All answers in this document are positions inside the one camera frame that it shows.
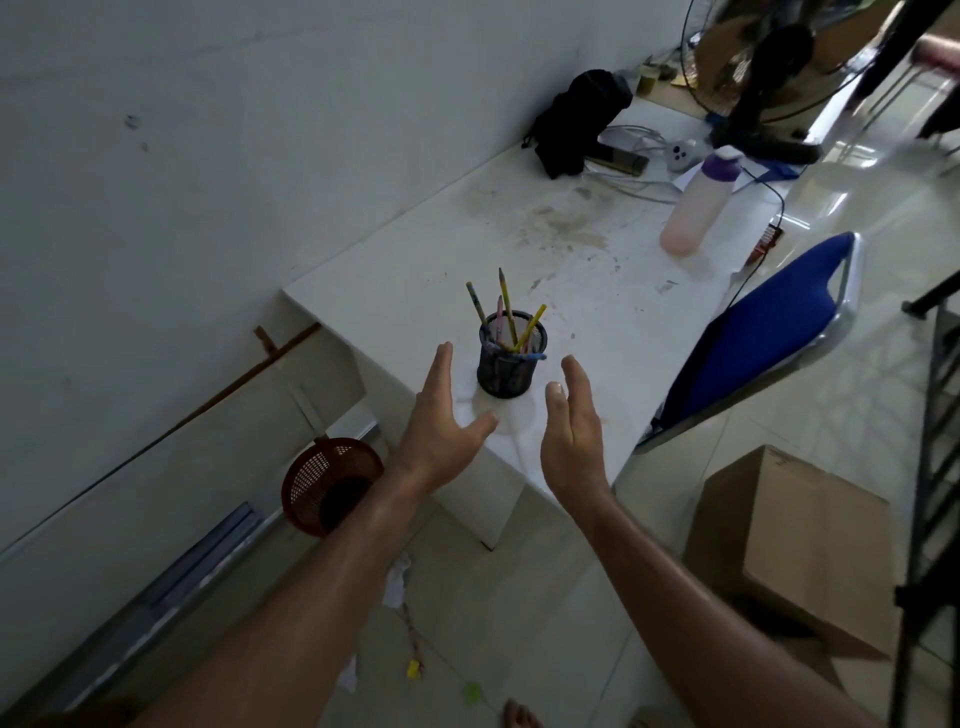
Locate person's right hand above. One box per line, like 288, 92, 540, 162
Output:
539, 354, 613, 519

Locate person's left hand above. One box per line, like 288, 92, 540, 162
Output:
389, 341, 500, 496

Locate black mesh pencil cup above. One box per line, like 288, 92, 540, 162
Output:
476, 309, 549, 400

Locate olive pencil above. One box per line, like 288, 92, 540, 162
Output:
497, 267, 520, 348

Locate red patterned pencil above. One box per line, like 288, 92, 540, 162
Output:
399, 603, 425, 669

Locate cardboard box with black print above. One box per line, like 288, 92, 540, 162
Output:
683, 444, 901, 661

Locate person's right forearm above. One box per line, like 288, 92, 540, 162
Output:
566, 487, 886, 728

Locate person's left forearm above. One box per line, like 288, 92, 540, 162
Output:
138, 464, 451, 728

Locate white desk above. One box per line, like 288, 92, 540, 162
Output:
281, 44, 871, 553

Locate red mesh wastebasket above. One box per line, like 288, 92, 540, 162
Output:
281, 436, 385, 539

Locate blue-grey metal bars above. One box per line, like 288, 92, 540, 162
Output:
142, 500, 264, 610

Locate pink bottle with purple cap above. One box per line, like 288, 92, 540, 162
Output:
658, 146, 745, 259

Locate dark flat phone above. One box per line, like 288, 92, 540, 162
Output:
587, 146, 651, 178

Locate white power adapter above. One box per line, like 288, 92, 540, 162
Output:
663, 137, 710, 175

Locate white paper sheet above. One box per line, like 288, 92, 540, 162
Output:
671, 157, 774, 198

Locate black bag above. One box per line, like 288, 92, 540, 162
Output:
522, 68, 635, 181

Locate black horizontal-bar railing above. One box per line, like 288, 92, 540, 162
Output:
888, 269, 960, 728

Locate black desk fan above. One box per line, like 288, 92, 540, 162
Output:
678, 0, 890, 168

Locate blue chair with metal frame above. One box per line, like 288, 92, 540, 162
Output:
635, 230, 865, 455

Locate white cable bundle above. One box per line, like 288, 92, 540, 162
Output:
592, 123, 684, 208

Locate black cable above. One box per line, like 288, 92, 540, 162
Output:
723, 166, 789, 316

